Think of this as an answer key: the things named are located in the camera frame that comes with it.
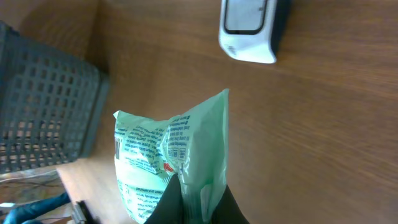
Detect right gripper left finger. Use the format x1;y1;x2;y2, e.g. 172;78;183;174
145;174;183;224

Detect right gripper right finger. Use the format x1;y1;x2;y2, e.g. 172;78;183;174
211;185;249;224

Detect white barcode scanner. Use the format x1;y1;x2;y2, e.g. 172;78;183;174
218;0;292;64

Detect pale green packet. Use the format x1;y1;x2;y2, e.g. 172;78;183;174
114;89;229;223

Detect grey plastic mesh basket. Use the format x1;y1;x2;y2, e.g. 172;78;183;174
1;23;109;174

